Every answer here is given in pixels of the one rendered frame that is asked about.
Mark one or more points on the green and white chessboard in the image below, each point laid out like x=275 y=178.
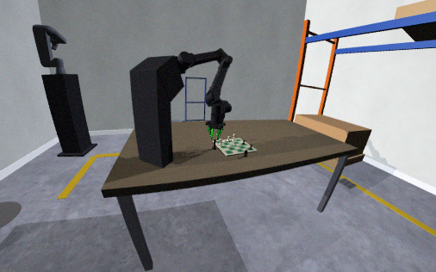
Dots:
x=229 y=149

